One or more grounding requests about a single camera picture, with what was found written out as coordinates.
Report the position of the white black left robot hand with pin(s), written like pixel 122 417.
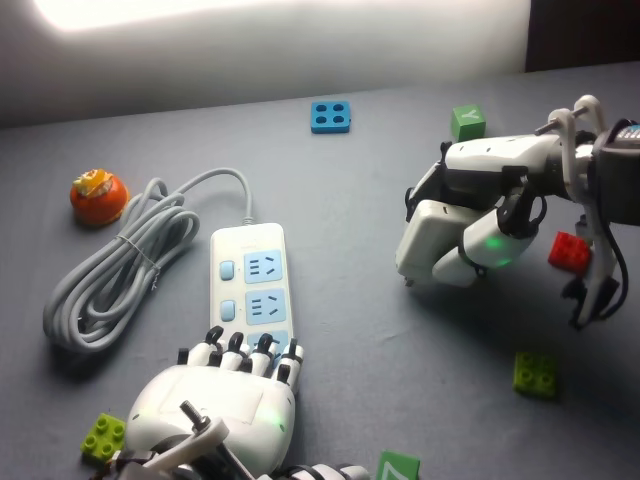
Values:
pixel 215 395

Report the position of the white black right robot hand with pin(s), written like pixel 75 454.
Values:
pixel 500 150

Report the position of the white power strip blue sockets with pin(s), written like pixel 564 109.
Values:
pixel 235 240

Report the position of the green letter Y cube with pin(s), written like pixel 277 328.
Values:
pixel 467 127

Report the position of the lime green toy brick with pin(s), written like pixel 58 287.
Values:
pixel 102 440
pixel 535 375

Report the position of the red toy brick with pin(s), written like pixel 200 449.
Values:
pixel 567 252

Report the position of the dark brown panel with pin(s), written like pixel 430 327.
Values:
pixel 585 30

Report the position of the grey table cloth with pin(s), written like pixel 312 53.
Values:
pixel 350 225

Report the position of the blue four-hole square block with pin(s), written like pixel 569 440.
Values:
pixel 320 129

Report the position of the green number 7 cube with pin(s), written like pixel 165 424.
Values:
pixel 397 467

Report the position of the orange toy cake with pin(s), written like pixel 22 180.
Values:
pixel 97 200

